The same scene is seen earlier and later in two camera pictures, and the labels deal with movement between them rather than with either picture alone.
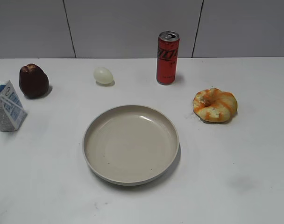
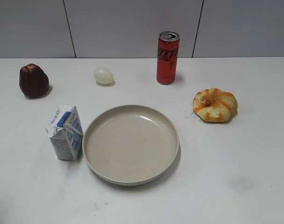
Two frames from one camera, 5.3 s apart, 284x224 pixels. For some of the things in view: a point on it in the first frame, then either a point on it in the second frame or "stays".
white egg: (102, 75) stays
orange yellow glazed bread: (214, 105) stays
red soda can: (167, 51) stays
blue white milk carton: (8, 112) to (65, 132)
